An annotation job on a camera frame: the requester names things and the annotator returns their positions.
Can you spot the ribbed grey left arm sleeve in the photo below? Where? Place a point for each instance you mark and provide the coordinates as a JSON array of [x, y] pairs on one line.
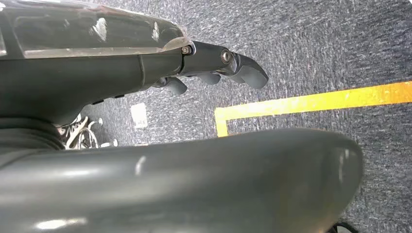
[[29, 135]]

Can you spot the large smooth grey robot shell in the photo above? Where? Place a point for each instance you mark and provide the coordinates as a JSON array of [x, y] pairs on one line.
[[193, 183]]

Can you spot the white paper floor label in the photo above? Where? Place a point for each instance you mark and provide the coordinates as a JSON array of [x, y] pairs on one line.
[[139, 115]]

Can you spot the yellow floor tape line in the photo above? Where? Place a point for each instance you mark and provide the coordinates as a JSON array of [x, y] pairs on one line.
[[309, 102]]

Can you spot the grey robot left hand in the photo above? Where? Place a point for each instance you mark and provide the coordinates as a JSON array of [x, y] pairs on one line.
[[80, 77]]

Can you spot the black shoe with white laces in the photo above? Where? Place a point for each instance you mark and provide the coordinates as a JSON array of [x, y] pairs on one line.
[[78, 135]]

